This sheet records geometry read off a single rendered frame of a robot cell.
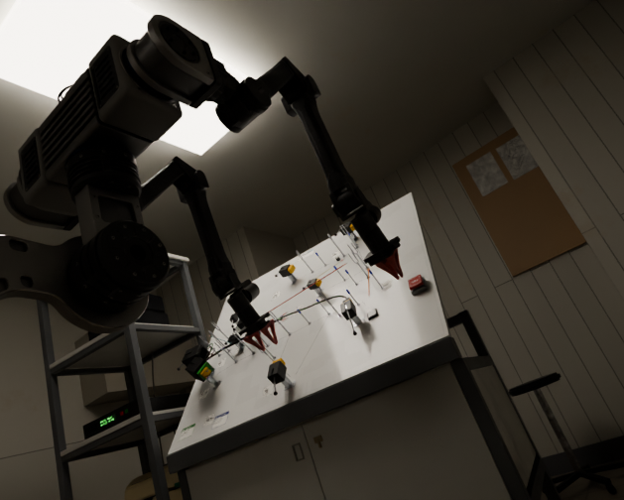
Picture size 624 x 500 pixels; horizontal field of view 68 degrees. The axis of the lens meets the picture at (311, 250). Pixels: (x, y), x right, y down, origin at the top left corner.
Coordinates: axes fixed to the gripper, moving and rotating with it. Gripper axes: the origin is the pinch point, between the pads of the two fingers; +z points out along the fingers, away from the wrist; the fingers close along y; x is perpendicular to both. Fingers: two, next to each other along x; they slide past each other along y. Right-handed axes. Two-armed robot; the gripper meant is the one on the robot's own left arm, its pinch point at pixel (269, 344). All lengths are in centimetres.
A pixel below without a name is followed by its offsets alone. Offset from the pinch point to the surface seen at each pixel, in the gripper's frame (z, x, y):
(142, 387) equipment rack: -7, -9, 72
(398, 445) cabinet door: 46, 3, -20
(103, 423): -3, -4, 100
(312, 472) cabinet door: 43.0, 6.4, 11.4
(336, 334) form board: 15.4, -26.7, -7.1
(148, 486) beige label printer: 26, 5, 87
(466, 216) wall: 49, -260, -31
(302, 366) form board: 17.1, -17.1, 7.0
